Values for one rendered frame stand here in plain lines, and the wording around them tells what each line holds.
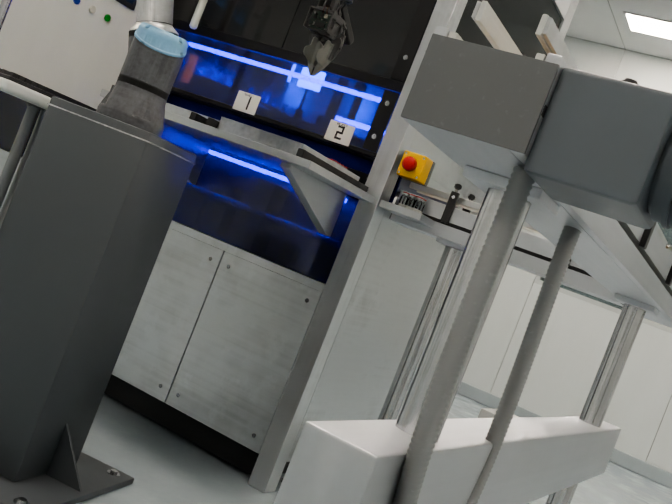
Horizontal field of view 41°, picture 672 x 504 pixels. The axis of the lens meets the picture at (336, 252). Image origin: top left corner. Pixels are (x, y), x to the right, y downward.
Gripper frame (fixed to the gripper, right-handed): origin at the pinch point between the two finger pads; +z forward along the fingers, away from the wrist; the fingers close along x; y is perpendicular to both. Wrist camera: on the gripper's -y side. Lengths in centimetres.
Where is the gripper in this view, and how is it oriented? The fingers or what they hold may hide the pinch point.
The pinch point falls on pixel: (314, 71)
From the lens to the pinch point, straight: 226.7
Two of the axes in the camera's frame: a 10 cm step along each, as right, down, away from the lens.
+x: 8.3, 3.3, -4.5
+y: -4.2, -1.6, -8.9
